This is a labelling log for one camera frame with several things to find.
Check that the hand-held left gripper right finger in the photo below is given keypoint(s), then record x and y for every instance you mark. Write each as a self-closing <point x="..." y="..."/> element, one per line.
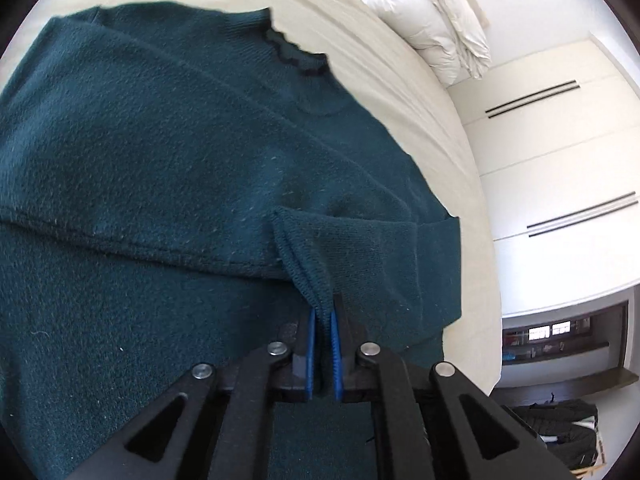
<point x="336" y="360"/>

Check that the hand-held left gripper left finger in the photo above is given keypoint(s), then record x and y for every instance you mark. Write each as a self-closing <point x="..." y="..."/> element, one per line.
<point x="312" y="355"/>

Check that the dark teal knit sweater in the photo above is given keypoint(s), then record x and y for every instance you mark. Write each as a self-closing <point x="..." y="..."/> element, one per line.
<point x="175" y="160"/>

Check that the dark wooden shelf board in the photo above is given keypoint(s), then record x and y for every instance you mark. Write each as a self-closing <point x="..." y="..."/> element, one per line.
<point x="575" y="385"/>

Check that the bed with beige sheet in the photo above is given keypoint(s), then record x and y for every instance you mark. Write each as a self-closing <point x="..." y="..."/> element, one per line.
<point x="400" y="85"/>

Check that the white built-in wardrobe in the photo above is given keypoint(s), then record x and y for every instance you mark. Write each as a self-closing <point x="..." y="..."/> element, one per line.
<point x="550" y="160"/>

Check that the white folded duvet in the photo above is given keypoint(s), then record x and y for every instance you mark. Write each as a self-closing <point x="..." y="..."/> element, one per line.
<point x="420" y="10"/>

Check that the open wall shelf niche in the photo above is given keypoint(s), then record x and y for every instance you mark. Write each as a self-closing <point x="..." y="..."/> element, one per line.
<point x="560" y="332"/>

